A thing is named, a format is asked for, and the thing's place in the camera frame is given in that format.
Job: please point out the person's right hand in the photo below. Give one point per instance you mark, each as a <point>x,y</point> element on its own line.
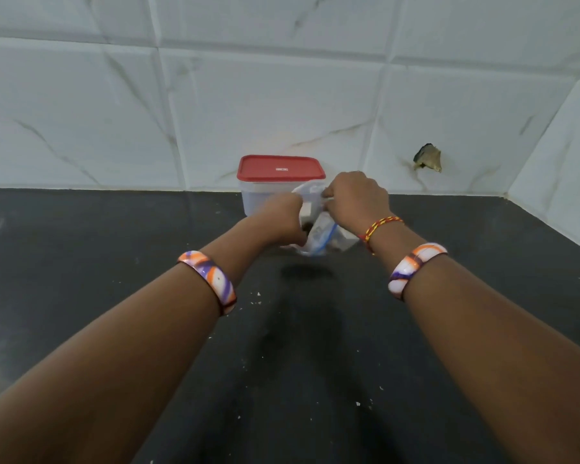
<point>357,202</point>

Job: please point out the person's left hand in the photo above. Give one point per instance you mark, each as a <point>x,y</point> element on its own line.
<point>282,222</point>

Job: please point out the red-lidded clear plastic container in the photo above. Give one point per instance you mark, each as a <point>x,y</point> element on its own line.
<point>258,195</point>

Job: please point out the large clear blue-zip bag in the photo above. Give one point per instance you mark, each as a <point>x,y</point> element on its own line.
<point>319,236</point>

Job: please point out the person's left forearm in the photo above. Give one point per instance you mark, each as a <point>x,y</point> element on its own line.
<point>101,372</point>

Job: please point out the person's right forearm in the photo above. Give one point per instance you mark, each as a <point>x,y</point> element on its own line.
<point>502,362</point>

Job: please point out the orange purple white bangle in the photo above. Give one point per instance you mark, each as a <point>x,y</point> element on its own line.
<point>411,268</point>
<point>215,280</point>

